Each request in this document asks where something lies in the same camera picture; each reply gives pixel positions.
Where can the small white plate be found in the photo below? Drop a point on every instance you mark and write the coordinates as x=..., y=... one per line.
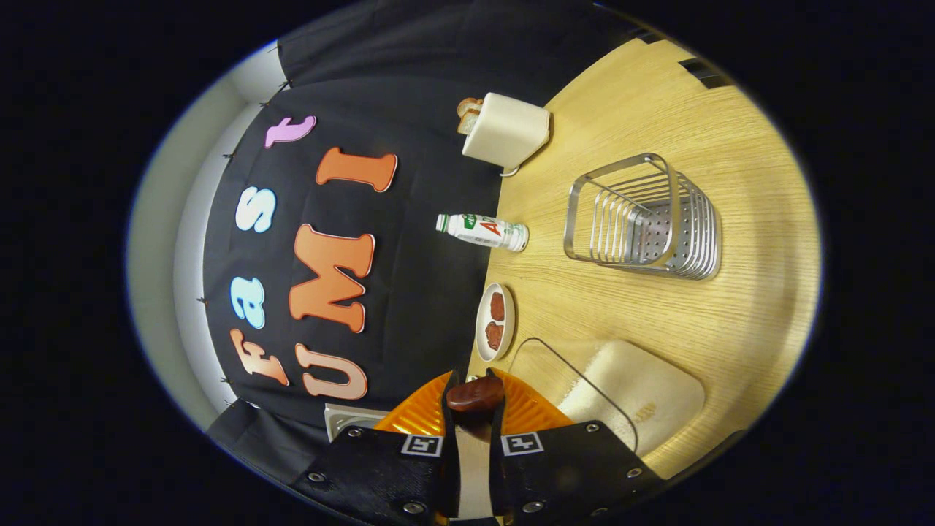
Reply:
x=482, y=343

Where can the white toaster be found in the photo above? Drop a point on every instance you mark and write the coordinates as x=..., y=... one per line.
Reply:
x=508, y=131

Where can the dark wooden spoon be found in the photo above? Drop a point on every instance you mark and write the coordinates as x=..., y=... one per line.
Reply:
x=475, y=394

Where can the toast slice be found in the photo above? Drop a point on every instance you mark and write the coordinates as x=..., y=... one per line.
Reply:
x=469, y=124
x=471, y=107

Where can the white rice cooker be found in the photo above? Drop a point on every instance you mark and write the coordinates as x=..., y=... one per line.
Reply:
x=350, y=420

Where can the brown meat piece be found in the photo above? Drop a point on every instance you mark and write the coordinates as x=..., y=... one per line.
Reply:
x=494, y=336
x=497, y=307

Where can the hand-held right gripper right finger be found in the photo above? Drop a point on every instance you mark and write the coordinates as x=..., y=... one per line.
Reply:
x=498, y=475

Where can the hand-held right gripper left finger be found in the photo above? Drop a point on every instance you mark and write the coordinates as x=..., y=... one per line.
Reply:
x=449, y=475

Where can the small white milk bottle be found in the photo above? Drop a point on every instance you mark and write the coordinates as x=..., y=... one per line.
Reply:
x=486, y=232

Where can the black backdrop cloth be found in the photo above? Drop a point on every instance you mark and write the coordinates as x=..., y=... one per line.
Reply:
x=424, y=292

